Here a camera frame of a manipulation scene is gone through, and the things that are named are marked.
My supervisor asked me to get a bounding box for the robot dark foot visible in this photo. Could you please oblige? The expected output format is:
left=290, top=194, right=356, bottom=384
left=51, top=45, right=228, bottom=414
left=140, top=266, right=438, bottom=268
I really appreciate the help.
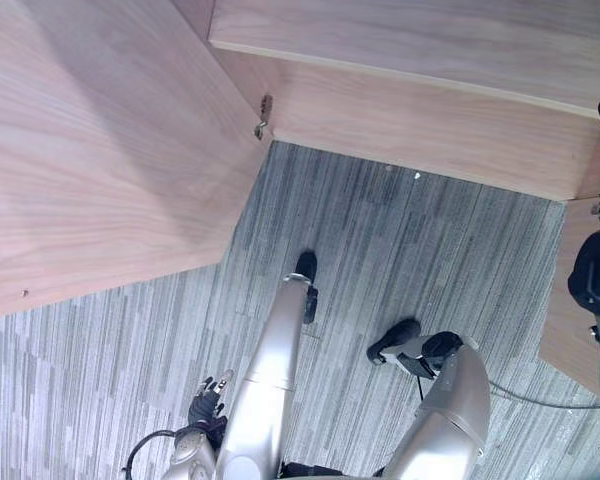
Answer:
left=366, top=319, right=423, bottom=367
left=293, top=250, right=320, bottom=325

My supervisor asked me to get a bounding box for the robot silver leg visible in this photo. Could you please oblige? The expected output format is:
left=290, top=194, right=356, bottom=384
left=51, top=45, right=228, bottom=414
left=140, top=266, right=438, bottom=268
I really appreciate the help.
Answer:
left=213, top=272, right=315, bottom=480
left=379, top=331, right=492, bottom=480

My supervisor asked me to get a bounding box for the black cable on floor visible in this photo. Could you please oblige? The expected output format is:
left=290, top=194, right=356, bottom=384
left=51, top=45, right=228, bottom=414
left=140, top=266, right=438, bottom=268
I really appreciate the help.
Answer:
left=488, top=382, right=600, bottom=410

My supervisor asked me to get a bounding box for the robot right silver leg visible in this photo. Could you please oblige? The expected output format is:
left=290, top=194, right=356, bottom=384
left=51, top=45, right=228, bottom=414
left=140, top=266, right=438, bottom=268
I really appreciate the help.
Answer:
left=379, top=331, right=492, bottom=480

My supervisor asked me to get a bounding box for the large wooden cabinet door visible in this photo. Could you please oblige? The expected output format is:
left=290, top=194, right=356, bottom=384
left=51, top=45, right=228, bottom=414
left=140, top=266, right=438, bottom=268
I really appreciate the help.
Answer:
left=0, top=0, right=274, bottom=321

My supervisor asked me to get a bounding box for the robot left silver leg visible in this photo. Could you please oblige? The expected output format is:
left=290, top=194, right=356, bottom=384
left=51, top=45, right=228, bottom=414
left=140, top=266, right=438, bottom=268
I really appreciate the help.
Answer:
left=213, top=272, right=315, bottom=480

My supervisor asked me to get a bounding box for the narrow wooden cabinet door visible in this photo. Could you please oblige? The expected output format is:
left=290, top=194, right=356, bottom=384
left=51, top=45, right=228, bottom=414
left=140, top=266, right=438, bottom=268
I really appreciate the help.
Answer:
left=537, top=134, right=600, bottom=399

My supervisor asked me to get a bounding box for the robot right dark foot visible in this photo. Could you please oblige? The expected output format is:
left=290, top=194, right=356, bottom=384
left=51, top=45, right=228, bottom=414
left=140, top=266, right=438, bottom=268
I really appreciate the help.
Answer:
left=366, top=319, right=423, bottom=367

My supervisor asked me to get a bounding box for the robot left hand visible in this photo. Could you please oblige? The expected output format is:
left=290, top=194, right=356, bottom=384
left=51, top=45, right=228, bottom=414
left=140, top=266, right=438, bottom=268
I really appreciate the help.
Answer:
left=188, top=369, right=235, bottom=426

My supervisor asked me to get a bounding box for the wooden office cabinet body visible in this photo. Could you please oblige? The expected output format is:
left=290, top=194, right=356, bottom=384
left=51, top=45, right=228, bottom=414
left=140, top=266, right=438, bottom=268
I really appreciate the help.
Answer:
left=172, top=0, right=600, bottom=202

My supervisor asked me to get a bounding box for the robot left dark foot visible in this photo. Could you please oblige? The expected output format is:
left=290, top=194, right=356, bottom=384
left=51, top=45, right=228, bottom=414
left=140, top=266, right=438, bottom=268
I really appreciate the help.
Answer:
left=293, top=250, right=320, bottom=325

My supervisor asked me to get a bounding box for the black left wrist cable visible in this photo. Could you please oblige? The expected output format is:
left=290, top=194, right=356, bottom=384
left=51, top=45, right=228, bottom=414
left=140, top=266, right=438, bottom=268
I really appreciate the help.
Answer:
left=121, top=428, right=182, bottom=477

